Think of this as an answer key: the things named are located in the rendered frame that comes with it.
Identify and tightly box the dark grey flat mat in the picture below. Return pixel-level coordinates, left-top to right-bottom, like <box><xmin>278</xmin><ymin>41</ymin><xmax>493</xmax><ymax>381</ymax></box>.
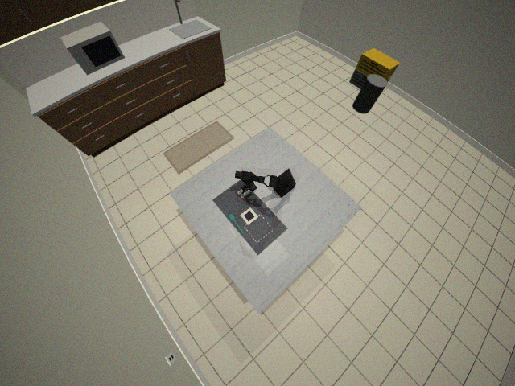
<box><xmin>212</xmin><ymin>180</ymin><xmax>288</xmax><ymax>255</ymax></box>

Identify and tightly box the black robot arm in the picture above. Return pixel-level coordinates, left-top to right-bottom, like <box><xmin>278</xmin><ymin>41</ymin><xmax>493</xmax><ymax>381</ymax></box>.
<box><xmin>235</xmin><ymin>171</ymin><xmax>293</xmax><ymax>187</ymax></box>

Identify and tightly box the beige square tile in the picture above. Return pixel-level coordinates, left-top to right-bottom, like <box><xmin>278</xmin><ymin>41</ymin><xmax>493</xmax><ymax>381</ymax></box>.
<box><xmin>240</xmin><ymin>207</ymin><xmax>258</xmax><ymax>225</ymax></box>

